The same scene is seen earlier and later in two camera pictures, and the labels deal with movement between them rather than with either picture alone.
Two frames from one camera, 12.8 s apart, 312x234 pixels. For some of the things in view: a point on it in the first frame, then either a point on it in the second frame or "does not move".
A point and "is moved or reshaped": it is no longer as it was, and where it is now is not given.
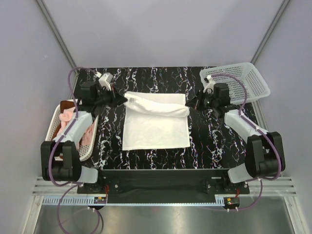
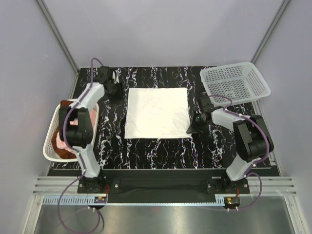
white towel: [153, 120] is moved or reshaped
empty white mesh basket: [244, 83] does not move
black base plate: [166, 181] does not move
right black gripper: [196, 102] to [194, 129]
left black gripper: [117, 99] to [120, 96]
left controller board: [100, 200] does not move
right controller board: [231, 202] does not move
